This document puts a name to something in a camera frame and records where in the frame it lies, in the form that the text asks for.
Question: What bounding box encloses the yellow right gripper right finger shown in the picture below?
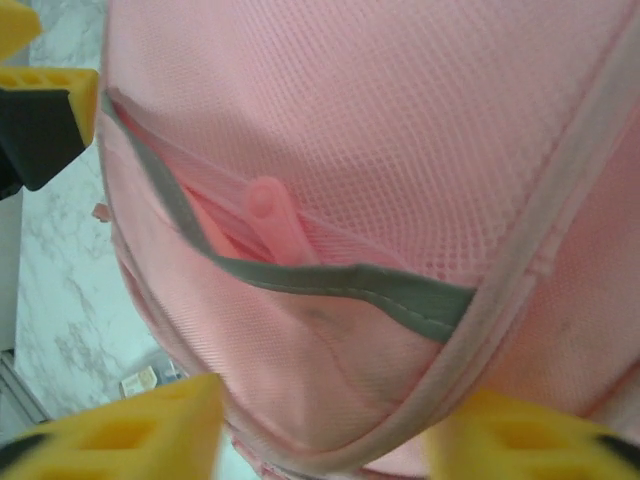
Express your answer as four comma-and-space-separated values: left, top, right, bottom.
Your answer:
424, 387, 640, 480

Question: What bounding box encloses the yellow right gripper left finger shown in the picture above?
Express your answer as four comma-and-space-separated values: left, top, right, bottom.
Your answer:
0, 372, 224, 480

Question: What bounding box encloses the pink backpack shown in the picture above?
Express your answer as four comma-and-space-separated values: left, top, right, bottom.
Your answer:
92, 0, 640, 480

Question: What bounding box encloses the pink rubber zipper pull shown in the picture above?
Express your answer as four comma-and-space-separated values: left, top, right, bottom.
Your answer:
244, 174, 321, 266

